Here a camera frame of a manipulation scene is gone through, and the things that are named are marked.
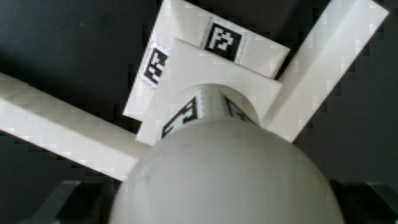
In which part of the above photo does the white lamp bulb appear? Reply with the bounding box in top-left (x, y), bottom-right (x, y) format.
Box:
top-left (108, 85), bottom-right (344, 224)

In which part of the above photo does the white U-shaped table fence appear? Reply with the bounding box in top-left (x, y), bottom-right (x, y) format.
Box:
top-left (0, 0), bottom-right (389, 180)

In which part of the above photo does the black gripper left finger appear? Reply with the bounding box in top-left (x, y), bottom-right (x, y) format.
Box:
top-left (17, 180), bottom-right (117, 224)

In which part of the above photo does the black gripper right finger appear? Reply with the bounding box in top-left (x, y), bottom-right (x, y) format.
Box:
top-left (330, 180), bottom-right (398, 224)

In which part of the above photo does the white lamp base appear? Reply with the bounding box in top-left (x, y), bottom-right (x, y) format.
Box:
top-left (124, 0), bottom-right (289, 144)

